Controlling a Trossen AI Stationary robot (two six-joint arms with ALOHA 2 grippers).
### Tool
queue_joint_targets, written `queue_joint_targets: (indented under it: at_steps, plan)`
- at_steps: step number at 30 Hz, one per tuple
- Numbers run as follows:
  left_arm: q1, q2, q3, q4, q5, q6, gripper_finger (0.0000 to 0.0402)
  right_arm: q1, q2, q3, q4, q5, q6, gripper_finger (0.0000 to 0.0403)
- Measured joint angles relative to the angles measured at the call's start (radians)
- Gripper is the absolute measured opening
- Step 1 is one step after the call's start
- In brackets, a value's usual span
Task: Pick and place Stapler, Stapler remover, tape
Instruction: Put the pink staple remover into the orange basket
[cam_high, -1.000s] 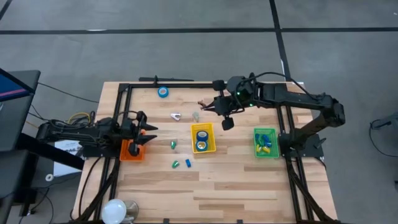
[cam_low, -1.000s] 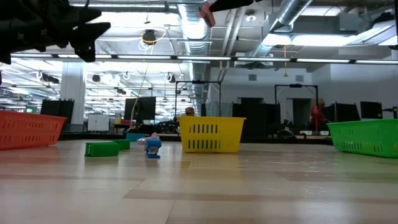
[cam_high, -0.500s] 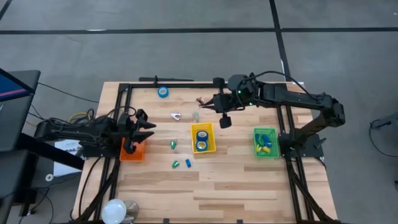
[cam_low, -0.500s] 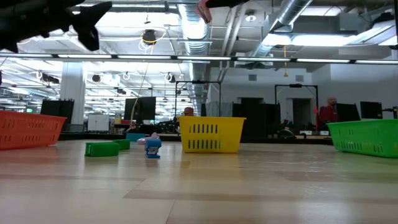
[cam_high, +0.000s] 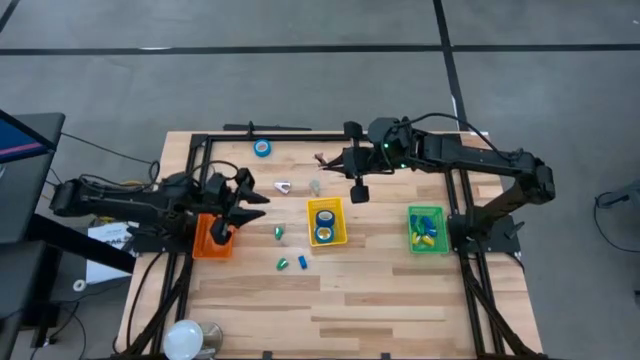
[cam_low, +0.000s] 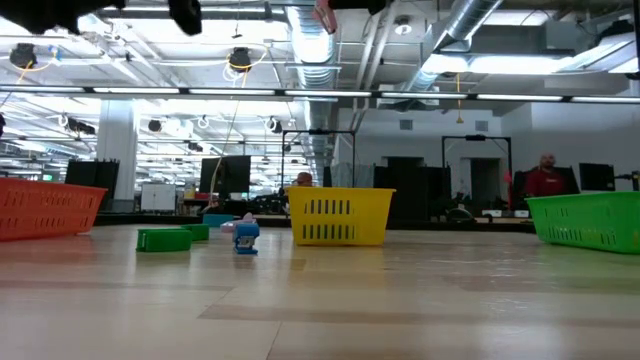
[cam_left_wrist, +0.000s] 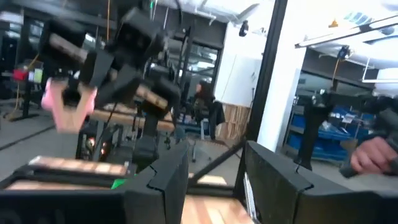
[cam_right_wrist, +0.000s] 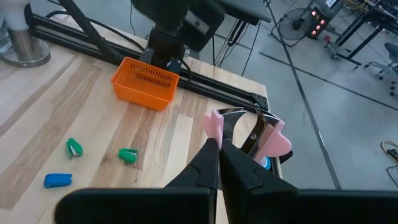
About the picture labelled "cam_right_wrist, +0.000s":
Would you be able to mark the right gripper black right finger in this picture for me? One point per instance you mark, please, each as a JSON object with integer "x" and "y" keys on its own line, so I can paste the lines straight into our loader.
{"x": 248, "y": 193}

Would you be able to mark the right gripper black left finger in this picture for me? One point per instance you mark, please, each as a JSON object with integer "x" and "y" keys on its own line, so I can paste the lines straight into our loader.
{"x": 192, "y": 186}

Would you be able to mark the green mini stapler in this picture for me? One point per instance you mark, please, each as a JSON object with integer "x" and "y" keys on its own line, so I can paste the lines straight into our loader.
{"x": 127, "y": 156}
{"x": 74, "y": 149}

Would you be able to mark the blue mini stapler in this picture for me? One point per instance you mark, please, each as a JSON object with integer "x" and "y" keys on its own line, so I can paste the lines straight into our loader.
{"x": 58, "y": 180}

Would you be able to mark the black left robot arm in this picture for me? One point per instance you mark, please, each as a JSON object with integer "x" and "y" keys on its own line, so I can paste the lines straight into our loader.
{"x": 174, "y": 25}

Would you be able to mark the blue tape roll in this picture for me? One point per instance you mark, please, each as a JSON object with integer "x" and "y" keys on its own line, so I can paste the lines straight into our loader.
{"x": 266, "y": 163}

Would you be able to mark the orange plastic basket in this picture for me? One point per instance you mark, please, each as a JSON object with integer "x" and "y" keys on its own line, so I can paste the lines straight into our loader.
{"x": 140, "y": 90}

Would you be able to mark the black floor fan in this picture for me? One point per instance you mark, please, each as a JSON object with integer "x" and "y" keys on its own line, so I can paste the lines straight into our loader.
{"x": 292, "y": 26}

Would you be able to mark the black box red lights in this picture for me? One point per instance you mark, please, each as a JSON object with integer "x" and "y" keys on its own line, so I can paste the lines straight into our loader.
{"x": 318, "y": 26}

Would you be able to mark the black desk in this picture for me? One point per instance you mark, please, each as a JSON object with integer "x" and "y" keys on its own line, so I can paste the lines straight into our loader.
{"x": 248, "y": 9}

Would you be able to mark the office chair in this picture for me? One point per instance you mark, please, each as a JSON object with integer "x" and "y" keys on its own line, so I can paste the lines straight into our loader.
{"x": 392, "y": 49}

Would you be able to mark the metal lamp base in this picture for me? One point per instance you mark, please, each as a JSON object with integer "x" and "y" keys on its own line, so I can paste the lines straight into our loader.
{"x": 25, "y": 53}

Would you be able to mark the black aluminium table frame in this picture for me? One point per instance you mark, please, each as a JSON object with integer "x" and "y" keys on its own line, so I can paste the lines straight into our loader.
{"x": 224, "y": 93}

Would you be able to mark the black desk frame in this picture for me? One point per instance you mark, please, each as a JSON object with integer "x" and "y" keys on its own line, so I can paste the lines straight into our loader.
{"x": 365, "y": 42}

